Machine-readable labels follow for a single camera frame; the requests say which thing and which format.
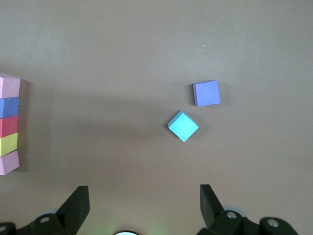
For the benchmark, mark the yellow foam cube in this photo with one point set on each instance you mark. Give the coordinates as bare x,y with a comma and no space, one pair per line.
8,144

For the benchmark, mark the pink foam cube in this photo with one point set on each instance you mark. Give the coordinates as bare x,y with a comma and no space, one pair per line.
9,162
9,86

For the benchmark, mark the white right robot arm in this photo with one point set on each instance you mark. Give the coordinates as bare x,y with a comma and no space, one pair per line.
126,233

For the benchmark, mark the red foam cube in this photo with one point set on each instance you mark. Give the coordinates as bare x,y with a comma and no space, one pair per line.
8,126

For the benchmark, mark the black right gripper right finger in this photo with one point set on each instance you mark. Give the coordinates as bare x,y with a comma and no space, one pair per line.
210,208

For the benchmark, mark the cyan foam cube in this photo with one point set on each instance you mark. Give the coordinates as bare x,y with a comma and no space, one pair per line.
183,126

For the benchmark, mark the purple foam cube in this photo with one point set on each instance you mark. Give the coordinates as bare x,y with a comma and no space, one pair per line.
9,107
206,93

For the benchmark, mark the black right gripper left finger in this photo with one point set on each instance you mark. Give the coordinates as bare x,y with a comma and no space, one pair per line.
73,210

